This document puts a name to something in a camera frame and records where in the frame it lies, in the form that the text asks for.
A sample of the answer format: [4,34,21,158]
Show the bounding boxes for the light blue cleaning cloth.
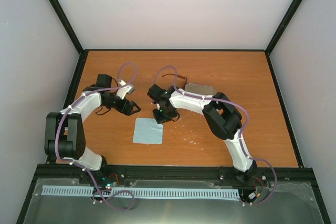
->
[133,118,163,145]

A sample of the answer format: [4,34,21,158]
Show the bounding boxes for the flag pattern sunglasses case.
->
[185,83,216,95]

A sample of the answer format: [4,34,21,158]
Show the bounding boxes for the brown sunglasses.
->
[161,73,188,89]

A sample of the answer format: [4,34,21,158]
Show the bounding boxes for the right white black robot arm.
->
[147,84,257,184]

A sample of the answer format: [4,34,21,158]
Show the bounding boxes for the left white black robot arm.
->
[44,74,141,184]

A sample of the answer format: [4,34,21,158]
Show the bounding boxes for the left green controller board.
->
[105,182,118,189]

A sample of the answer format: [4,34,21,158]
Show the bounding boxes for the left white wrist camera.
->
[115,79,134,101]

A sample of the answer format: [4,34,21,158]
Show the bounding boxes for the light blue slotted cable duct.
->
[40,185,240,201]

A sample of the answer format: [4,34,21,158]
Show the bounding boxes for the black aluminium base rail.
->
[35,163,314,185]

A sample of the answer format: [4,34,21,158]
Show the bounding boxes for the left black frame post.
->
[48,0,84,55]

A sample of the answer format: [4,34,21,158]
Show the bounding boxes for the black frame post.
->
[48,0,84,55]
[265,0,321,51]

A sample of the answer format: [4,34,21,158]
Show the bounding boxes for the right black frame post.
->
[265,0,321,51]

